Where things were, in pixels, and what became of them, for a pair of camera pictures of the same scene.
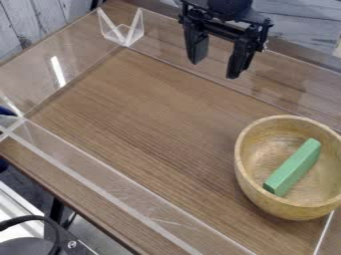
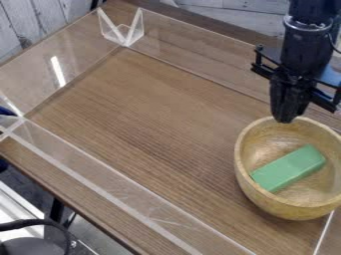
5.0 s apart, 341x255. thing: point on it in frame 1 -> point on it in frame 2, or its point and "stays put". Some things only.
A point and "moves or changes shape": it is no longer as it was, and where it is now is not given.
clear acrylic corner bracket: x=123 y=35 stays put
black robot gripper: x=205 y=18 -> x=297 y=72
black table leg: x=56 y=210 stays put
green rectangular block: x=293 y=167 moves or changes shape
